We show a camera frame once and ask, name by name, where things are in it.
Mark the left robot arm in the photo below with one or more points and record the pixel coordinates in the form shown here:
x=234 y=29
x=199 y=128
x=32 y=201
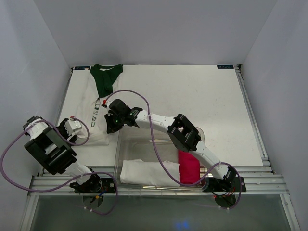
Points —
x=52 y=148

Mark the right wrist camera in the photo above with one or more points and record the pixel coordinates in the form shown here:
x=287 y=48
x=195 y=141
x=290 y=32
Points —
x=105 y=104

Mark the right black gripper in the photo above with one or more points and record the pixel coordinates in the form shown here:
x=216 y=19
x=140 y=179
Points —
x=111 y=127

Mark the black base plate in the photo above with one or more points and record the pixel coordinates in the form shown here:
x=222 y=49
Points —
x=104 y=185
x=217 y=186

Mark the clear plastic bin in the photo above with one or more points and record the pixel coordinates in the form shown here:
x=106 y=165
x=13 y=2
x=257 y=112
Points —
x=136 y=143

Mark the aluminium frame rails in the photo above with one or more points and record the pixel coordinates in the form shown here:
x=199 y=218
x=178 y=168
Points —
x=259 y=180

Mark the rolled pink t-shirt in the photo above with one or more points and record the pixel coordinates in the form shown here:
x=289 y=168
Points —
x=189 y=168

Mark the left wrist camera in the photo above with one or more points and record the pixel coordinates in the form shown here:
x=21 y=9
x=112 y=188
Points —
x=72 y=126

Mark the blue corner label right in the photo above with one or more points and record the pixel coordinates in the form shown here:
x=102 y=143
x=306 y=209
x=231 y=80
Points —
x=225 y=66

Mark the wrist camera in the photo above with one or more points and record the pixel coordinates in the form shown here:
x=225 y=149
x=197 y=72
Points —
x=105 y=104
x=72 y=126

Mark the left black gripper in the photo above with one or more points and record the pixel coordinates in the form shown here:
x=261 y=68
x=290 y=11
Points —
x=61 y=125

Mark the blue corner label left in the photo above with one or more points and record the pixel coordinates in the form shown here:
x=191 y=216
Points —
x=82 y=68

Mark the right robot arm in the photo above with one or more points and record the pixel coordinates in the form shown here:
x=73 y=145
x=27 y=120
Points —
x=183 y=134

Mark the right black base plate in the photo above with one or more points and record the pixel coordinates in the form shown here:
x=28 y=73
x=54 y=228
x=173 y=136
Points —
x=217 y=186

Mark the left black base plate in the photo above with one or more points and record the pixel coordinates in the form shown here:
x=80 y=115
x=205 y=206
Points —
x=104 y=185

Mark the rolled white t-shirt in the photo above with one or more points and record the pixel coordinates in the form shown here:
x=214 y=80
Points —
x=139 y=172

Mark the white and green t-shirt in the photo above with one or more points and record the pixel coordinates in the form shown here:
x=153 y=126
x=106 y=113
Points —
x=101 y=82

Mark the blue corner label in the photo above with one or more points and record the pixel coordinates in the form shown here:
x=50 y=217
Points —
x=225 y=66
x=82 y=68

